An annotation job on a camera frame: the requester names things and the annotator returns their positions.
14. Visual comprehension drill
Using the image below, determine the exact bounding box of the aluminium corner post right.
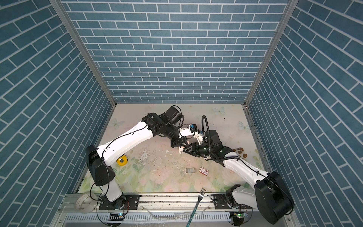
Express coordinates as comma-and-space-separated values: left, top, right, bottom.
244, 0, 298, 107

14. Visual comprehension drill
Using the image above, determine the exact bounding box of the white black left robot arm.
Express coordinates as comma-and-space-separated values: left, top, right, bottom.
85, 106, 187, 202

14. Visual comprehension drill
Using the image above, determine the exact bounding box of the aluminium corner post left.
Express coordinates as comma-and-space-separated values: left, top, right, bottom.
49, 0, 117, 107

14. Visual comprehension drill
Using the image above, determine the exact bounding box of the aluminium corner post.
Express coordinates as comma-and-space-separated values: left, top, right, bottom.
244, 0, 298, 107
49, 0, 117, 107

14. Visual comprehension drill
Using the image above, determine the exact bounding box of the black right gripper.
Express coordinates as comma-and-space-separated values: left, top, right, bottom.
182, 142, 214, 158

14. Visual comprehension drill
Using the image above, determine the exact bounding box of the red white staple box sleeve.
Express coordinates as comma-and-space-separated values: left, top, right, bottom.
199, 167, 209, 176

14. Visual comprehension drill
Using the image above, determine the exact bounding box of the white staple box tray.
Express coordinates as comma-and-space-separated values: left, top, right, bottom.
185, 167, 196, 174

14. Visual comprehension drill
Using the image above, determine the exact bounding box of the aluminium front rail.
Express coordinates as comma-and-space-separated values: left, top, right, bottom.
59, 193, 258, 219

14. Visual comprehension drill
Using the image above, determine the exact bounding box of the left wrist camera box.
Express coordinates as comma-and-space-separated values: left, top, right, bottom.
179, 124, 198, 139

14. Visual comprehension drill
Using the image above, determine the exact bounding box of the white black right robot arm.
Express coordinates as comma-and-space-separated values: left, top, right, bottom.
179, 116, 295, 224

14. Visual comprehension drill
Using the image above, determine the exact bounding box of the green handled fork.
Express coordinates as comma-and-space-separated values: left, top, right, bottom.
186, 187, 206, 227

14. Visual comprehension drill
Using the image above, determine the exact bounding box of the clear tape roll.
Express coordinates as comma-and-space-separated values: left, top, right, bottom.
75, 194, 95, 214

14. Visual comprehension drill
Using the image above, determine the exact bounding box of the yellow small object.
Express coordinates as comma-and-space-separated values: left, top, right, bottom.
116, 155, 128, 166

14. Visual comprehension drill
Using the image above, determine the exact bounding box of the brown white plush toy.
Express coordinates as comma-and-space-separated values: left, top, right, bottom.
233, 148, 248, 159

